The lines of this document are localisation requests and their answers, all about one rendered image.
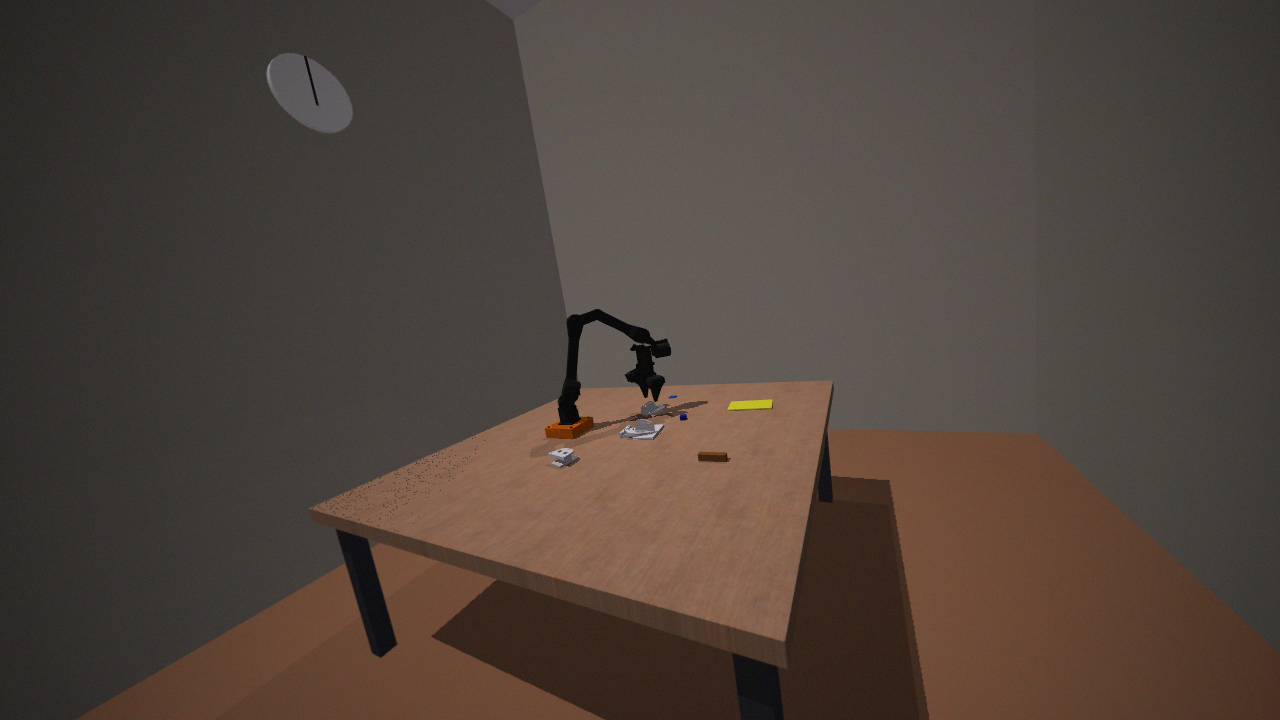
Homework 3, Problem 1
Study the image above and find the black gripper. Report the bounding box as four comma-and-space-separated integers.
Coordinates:
635, 360, 666, 402

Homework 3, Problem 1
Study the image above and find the yellow flat rectangular plate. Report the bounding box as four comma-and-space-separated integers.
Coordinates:
727, 398, 773, 411

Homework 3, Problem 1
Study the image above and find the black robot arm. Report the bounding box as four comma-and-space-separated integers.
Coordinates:
557, 309, 671, 425

